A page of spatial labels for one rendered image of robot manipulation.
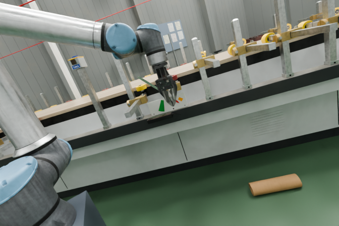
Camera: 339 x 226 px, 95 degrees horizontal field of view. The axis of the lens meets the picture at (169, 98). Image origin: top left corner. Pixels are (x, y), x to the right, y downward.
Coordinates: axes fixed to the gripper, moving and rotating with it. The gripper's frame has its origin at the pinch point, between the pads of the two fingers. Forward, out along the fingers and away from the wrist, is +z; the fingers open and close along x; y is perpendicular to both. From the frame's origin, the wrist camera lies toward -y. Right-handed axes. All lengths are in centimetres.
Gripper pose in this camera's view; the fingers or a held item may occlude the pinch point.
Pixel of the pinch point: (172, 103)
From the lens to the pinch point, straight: 77.1
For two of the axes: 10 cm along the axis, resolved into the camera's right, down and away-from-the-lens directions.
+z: 3.0, 9.3, 2.2
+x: 9.5, -2.7, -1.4
